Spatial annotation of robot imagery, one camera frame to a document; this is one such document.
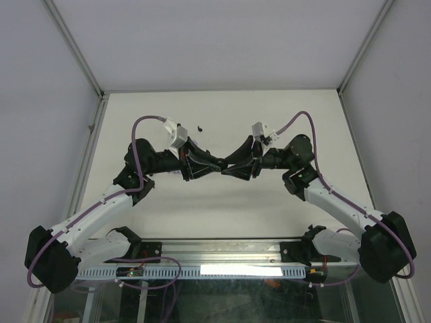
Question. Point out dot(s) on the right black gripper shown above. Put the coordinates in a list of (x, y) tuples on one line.
[(242, 155)]

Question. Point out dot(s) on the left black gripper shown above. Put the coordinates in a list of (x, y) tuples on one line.
[(194, 169)]

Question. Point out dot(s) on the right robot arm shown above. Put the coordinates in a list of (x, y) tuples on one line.
[(379, 243)]

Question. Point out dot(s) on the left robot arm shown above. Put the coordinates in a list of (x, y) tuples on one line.
[(55, 256)]

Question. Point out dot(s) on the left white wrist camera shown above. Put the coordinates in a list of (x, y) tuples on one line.
[(177, 136)]

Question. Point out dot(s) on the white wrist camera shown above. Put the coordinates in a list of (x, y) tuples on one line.
[(177, 136), (264, 134)]

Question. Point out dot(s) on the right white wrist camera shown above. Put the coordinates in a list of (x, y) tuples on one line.
[(264, 134)]

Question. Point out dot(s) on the aluminium mounting rail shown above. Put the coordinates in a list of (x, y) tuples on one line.
[(256, 251)]

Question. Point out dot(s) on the left black base bracket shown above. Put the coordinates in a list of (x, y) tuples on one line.
[(149, 251)]

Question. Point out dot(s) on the black base bracket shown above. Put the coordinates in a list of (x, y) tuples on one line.
[(149, 251), (292, 251)]

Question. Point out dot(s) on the right black base bracket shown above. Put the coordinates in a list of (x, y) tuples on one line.
[(292, 251)]

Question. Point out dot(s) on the grey slotted cable duct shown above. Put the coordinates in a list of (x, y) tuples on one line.
[(204, 271)]

